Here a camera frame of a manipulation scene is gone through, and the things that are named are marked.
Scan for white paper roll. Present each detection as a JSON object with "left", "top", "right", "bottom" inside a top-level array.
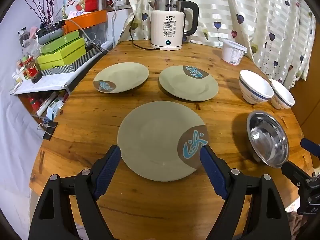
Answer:
[{"left": 36, "top": 92, "right": 57, "bottom": 115}]

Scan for cream curtain with heart print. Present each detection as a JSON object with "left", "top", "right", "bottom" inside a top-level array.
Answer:
[{"left": 124, "top": 0, "right": 317, "bottom": 90}]

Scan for cream electric kettle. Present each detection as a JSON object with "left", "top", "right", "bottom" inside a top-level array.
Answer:
[{"left": 148, "top": 0, "right": 200, "bottom": 51}]

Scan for dark green flat box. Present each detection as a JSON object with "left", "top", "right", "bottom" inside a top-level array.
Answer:
[{"left": 39, "top": 30, "right": 80, "bottom": 55}]

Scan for purple bud branches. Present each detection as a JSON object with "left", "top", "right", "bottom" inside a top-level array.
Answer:
[{"left": 21, "top": 0, "right": 60, "bottom": 24}]

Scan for stainless steel bowl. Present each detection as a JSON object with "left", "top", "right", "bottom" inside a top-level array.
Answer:
[{"left": 246, "top": 110, "right": 290, "bottom": 168}]

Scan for chevron patterned box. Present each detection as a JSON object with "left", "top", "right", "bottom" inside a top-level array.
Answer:
[{"left": 39, "top": 44, "right": 102, "bottom": 75}]

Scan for clear storage box orange lid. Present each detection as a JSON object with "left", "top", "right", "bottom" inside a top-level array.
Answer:
[{"left": 62, "top": 10, "right": 108, "bottom": 48}]

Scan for white cable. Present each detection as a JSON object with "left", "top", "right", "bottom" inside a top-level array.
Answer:
[{"left": 65, "top": 19, "right": 88, "bottom": 42}]

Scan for white plastic tub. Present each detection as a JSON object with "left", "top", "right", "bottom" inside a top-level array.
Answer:
[{"left": 221, "top": 39, "right": 248, "bottom": 67}]

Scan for black kettle cable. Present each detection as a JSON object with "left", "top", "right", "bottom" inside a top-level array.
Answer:
[{"left": 129, "top": 15, "right": 153, "bottom": 50}]

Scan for white tissue packet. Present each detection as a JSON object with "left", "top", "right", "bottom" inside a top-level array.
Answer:
[{"left": 46, "top": 99, "right": 64, "bottom": 120}]

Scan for black binder clip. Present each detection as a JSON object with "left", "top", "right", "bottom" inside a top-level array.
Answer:
[{"left": 37, "top": 120, "right": 58, "bottom": 140}]

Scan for lime green box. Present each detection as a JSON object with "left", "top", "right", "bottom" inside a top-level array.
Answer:
[{"left": 36, "top": 38, "right": 87, "bottom": 71}]

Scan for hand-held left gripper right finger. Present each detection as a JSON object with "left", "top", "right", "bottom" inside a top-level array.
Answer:
[{"left": 199, "top": 144, "right": 292, "bottom": 240}]

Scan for red printed can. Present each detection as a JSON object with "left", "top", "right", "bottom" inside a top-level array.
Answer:
[{"left": 25, "top": 56, "right": 40, "bottom": 84}]

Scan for grey-green plate with fish print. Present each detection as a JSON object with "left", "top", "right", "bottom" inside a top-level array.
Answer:
[
  {"left": 117, "top": 101, "right": 210, "bottom": 182},
  {"left": 158, "top": 65, "right": 219, "bottom": 102},
  {"left": 93, "top": 62, "right": 150, "bottom": 94}
]

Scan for white shelf board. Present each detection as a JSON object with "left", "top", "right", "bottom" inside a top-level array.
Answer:
[{"left": 10, "top": 41, "right": 113, "bottom": 95}]

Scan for clear plastic bag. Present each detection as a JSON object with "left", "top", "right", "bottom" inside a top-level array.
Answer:
[{"left": 18, "top": 27, "right": 38, "bottom": 55}]

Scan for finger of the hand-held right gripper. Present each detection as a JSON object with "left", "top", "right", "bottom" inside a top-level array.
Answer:
[
  {"left": 281, "top": 160, "right": 313, "bottom": 188},
  {"left": 300, "top": 138, "right": 320, "bottom": 158}
]

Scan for grey oval case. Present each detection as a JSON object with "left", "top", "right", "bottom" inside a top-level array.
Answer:
[{"left": 37, "top": 29, "right": 63, "bottom": 44}]

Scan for white bowl with blue band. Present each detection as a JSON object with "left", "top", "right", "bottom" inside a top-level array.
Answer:
[
  {"left": 270, "top": 79, "right": 295, "bottom": 110},
  {"left": 238, "top": 69, "right": 275, "bottom": 105}
]

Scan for black small device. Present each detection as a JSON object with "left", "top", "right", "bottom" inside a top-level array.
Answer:
[{"left": 40, "top": 21, "right": 66, "bottom": 30}]

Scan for wooden cabinet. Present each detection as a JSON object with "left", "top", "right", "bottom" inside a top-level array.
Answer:
[{"left": 290, "top": 37, "right": 320, "bottom": 143}]

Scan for row of small bottles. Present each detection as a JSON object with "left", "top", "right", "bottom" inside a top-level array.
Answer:
[{"left": 12, "top": 59, "right": 28, "bottom": 83}]

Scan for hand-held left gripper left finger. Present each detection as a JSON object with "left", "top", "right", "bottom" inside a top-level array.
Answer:
[{"left": 28, "top": 144, "right": 122, "bottom": 240}]

